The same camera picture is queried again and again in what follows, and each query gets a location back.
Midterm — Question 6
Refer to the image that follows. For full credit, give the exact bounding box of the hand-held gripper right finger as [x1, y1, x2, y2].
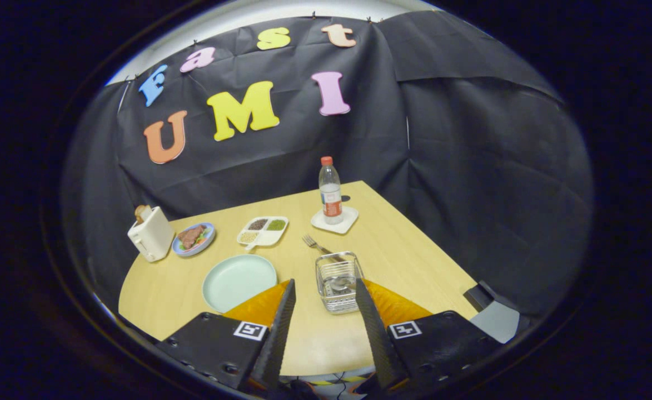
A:
[355, 278, 504, 396]

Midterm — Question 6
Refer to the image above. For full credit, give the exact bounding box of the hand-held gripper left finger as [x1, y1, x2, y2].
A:
[156, 279, 297, 392]

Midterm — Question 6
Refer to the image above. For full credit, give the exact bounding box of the metal spoon wooden handle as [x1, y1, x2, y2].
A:
[326, 261, 355, 294]

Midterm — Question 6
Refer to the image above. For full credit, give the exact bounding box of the metal fork wooden handle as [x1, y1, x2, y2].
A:
[302, 234, 346, 262]

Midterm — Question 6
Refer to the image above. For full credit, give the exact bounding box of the light green plate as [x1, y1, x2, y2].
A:
[202, 254, 278, 313]

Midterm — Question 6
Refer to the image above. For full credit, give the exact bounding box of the white divided bean tray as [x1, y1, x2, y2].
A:
[236, 216, 290, 251]

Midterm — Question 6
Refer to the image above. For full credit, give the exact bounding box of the black rectangular object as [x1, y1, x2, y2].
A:
[464, 281, 507, 312]

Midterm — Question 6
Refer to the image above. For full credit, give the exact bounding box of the blue plate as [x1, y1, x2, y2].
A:
[172, 222, 216, 257]

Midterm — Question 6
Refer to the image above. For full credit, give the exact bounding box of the white square coaster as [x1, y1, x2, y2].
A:
[311, 206, 360, 234]

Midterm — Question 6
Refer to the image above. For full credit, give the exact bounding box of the brown steak with lettuce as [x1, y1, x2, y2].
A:
[178, 225, 207, 249]

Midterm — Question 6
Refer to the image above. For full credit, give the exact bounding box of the clear bottle red cap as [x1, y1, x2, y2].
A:
[318, 156, 344, 225]

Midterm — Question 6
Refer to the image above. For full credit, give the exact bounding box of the white toaster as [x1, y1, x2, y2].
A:
[127, 207, 175, 262]

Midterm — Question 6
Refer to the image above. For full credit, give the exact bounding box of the black backdrop cloth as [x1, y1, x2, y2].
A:
[62, 11, 593, 323]

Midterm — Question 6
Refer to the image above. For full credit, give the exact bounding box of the metal wire basket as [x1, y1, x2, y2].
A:
[315, 252, 364, 315]

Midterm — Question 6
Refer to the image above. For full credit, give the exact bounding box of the yellow black cable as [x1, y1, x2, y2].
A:
[303, 373, 371, 400]

